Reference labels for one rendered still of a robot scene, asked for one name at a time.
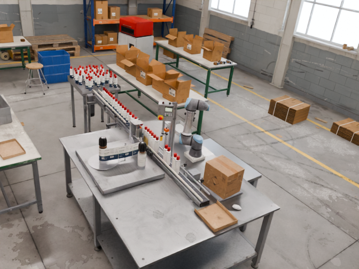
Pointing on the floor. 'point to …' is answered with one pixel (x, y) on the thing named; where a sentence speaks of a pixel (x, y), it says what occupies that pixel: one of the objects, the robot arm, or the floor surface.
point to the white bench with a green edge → (8, 134)
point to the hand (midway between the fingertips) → (186, 125)
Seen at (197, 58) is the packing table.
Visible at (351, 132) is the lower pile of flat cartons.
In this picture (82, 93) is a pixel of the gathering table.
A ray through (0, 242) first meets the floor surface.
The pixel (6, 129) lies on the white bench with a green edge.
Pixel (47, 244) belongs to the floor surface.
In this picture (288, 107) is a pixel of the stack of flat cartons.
